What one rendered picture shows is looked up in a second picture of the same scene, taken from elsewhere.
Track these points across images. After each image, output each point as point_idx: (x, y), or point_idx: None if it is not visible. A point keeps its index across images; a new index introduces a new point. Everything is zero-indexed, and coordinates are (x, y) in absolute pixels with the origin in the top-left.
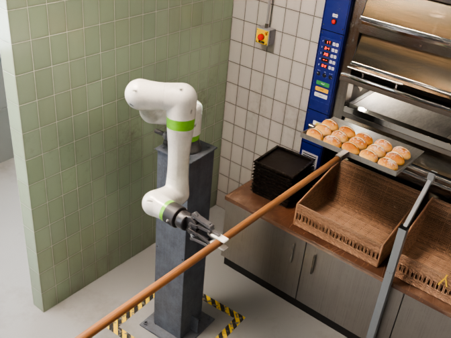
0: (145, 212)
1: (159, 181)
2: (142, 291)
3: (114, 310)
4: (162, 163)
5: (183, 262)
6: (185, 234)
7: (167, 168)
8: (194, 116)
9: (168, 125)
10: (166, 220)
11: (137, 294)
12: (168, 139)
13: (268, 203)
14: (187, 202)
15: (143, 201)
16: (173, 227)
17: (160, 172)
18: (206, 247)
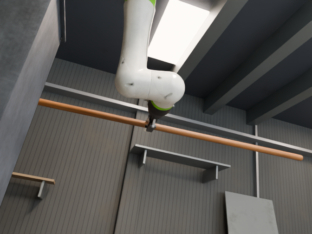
0: (181, 97)
1: (32, 51)
2: (229, 139)
3: (252, 144)
4: (50, 15)
5: (190, 131)
6: (5, 191)
7: (48, 30)
8: None
9: (154, 4)
10: (173, 105)
11: (233, 140)
12: (152, 18)
13: (76, 106)
14: (35, 110)
15: (184, 82)
16: (166, 113)
17: (41, 30)
18: (165, 125)
